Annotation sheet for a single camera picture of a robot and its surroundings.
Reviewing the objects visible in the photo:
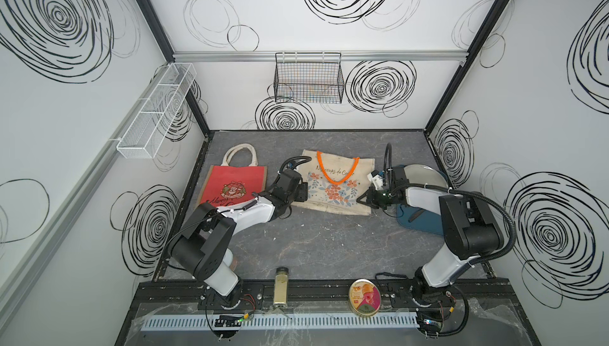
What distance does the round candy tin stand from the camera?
70 cm

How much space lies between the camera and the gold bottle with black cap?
0.71 meters

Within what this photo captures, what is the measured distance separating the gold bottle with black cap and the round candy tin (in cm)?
20
